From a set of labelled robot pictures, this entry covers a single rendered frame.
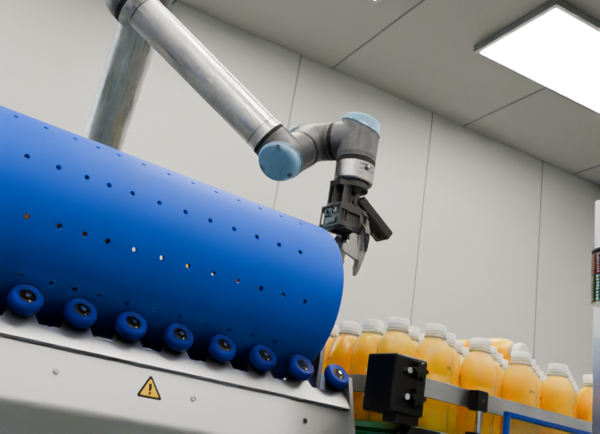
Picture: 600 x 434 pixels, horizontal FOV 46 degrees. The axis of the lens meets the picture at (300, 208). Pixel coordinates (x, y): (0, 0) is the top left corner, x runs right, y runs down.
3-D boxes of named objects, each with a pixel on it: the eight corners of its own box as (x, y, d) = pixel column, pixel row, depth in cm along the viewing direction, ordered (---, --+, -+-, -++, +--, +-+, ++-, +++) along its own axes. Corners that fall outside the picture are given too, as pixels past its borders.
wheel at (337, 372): (319, 366, 120) (326, 359, 120) (339, 371, 123) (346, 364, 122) (326, 388, 117) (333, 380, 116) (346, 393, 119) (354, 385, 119)
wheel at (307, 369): (281, 360, 116) (288, 353, 115) (300, 359, 119) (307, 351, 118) (295, 383, 113) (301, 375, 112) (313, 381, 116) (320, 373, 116)
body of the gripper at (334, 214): (317, 231, 157) (325, 181, 161) (346, 242, 161) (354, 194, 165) (338, 226, 151) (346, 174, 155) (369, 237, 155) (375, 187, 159)
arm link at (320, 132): (275, 131, 166) (323, 128, 160) (297, 121, 175) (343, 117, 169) (282, 171, 168) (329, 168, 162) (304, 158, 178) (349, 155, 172)
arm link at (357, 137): (349, 129, 172) (387, 125, 168) (342, 175, 168) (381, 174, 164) (333, 110, 165) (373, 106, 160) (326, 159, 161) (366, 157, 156)
